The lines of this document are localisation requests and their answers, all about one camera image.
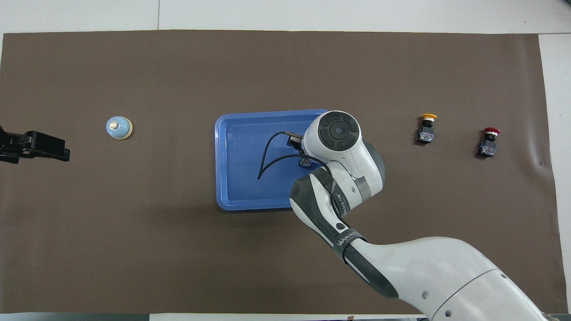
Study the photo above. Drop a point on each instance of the green push button switch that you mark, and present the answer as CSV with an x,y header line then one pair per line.
x,y
305,162

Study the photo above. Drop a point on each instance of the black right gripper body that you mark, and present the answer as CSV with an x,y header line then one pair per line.
x,y
294,141

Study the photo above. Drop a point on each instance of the yellow push button switch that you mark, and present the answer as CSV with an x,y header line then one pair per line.
x,y
427,131

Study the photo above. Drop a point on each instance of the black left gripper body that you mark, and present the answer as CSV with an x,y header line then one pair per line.
x,y
11,147

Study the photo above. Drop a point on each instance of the red push button switch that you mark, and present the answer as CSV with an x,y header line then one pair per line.
x,y
488,145

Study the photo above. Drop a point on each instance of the brown table mat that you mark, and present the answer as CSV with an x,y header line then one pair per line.
x,y
134,258

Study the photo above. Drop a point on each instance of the blue plastic tray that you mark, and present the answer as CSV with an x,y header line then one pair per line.
x,y
241,178

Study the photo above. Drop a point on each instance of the blue service bell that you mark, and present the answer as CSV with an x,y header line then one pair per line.
x,y
118,128

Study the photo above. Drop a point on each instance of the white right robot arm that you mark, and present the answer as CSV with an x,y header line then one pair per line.
x,y
348,169

